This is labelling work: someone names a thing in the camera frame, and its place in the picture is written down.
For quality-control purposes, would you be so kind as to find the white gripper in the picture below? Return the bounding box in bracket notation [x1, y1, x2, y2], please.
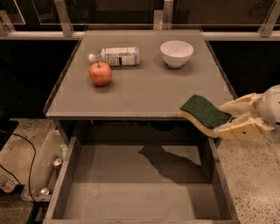
[213, 85, 280, 139]

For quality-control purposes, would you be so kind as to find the green and yellow sponge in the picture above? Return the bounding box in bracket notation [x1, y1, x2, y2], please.
[178, 94, 232, 138]

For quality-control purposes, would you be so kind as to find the open grey top drawer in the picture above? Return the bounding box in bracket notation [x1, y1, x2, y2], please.
[43, 137, 241, 224]

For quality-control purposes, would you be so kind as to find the white ceramic bowl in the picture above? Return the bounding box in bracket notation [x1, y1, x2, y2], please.
[160, 40, 194, 68]

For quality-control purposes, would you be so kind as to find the grey cabinet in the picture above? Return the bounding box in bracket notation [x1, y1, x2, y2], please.
[45, 30, 236, 140]

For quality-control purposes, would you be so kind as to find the clear plastic water bottle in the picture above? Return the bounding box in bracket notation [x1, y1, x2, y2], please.
[87, 47, 140, 67]

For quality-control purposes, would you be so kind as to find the red apple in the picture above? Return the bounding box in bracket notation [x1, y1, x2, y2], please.
[88, 61, 112, 87]

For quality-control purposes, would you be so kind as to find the green capped bottle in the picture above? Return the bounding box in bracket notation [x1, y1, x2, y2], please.
[59, 144, 67, 160]

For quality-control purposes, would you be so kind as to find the silver can upper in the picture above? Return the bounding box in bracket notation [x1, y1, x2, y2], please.
[52, 157, 62, 169]

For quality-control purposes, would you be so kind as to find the silver can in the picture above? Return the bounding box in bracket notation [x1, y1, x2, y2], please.
[52, 157, 62, 169]
[39, 187, 50, 195]

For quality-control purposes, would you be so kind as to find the clear plastic storage bin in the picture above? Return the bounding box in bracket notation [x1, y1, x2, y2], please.
[21, 130, 65, 202]

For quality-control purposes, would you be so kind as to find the silver can lower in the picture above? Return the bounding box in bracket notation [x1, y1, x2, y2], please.
[39, 187, 50, 195]

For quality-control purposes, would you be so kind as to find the metal railing frame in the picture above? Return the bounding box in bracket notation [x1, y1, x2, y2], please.
[0, 0, 280, 40]

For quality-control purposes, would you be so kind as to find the black cable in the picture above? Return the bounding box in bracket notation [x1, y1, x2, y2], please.
[0, 129, 38, 203]

